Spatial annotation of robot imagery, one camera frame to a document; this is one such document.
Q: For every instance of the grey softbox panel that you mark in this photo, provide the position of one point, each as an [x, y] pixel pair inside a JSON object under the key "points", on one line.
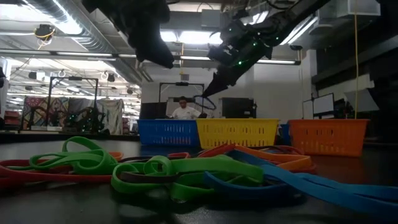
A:
{"points": [[362, 101]]}

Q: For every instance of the orange rubber band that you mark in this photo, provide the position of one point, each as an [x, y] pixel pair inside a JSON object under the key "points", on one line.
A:
{"points": [[116, 154], [280, 158]]}

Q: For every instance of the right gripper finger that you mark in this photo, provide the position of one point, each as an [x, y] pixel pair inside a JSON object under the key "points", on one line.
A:
{"points": [[222, 82]]}

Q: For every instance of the blue rubber band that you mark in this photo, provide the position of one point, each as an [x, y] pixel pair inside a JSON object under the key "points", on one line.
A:
{"points": [[326, 193], [357, 186], [242, 190]]}

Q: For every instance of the yellow plastic basket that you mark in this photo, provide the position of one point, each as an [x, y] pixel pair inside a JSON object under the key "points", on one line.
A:
{"points": [[236, 132]]}

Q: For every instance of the orange plastic basket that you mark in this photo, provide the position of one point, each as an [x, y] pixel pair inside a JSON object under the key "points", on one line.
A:
{"points": [[326, 135]]}

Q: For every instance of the grey ceiling unit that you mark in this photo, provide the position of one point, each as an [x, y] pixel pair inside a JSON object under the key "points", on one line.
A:
{"points": [[211, 18]]}

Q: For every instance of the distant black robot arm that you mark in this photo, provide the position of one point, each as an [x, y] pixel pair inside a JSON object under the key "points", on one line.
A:
{"points": [[88, 119]]}

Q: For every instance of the black metal frame rig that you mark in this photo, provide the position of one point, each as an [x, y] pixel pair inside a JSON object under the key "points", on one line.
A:
{"points": [[182, 83]]}

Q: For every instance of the black monitor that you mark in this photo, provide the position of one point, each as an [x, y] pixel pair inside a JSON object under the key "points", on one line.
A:
{"points": [[237, 108], [152, 111]]}

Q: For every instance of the white ceiling box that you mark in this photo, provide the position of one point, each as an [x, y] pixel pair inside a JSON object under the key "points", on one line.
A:
{"points": [[357, 7]]}

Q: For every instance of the black metal stand frame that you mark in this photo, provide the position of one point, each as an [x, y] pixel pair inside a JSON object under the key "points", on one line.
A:
{"points": [[49, 93]]}

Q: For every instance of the green rubber band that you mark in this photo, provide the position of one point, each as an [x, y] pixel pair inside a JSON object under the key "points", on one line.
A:
{"points": [[211, 166], [34, 160], [186, 190], [93, 166]]}

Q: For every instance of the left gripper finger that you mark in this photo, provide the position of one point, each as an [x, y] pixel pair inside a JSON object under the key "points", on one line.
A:
{"points": [[149, 48]]}

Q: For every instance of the white screen panel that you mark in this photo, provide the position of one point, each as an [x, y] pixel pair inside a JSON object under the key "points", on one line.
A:
{"points": [[308, 109], [323, 104]]}

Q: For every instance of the white hanging cloth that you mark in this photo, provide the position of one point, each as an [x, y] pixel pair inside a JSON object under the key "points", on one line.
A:
{"points": [[113, 109]]}

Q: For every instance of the long ceiling light tube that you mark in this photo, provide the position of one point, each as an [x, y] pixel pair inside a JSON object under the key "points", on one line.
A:
{"points": [[276, 61]]}

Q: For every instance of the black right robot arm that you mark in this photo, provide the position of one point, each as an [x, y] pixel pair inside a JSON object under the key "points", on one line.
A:
{"points": [[295, 17]]}

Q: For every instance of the person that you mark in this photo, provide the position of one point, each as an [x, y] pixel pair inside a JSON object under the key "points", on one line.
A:
{"points": [[186, 112]]}

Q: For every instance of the colourful patterned quilt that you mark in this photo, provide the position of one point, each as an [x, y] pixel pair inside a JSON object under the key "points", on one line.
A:
{"points": [[40, 109]]}

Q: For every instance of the hanging black camera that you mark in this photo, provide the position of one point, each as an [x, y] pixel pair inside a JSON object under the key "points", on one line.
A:
{"points": [[44, 31]]}

